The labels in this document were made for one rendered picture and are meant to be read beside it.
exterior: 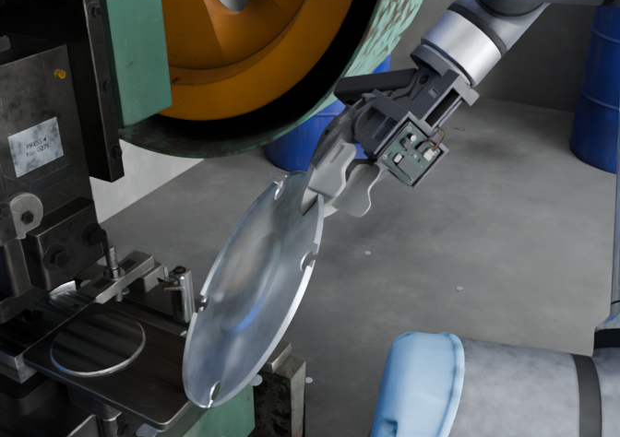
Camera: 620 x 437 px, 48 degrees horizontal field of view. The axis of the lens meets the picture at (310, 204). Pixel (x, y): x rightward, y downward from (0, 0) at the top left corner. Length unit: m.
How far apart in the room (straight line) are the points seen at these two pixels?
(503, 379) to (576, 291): 2.05
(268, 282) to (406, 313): 1.57
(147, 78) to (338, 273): 1.63
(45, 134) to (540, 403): 0.64
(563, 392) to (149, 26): 0.66
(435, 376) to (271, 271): 0.32
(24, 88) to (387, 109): 0.41
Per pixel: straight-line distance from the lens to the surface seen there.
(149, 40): 0.93
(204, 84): 1.11
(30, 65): 0.86
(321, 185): 0.71
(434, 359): 0.49
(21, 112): 0.86
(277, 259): 0.76
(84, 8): 0.86
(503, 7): 0.68
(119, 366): 0.96
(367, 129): 0.71
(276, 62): 1.02
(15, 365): 1.03
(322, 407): 1.97
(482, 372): 0.49
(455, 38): 0.71
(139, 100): 0.93
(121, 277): 1.17
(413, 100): 0.72
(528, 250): 2.71
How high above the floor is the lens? 1.40
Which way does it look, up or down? 29 degrees down
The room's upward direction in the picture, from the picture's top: straight up
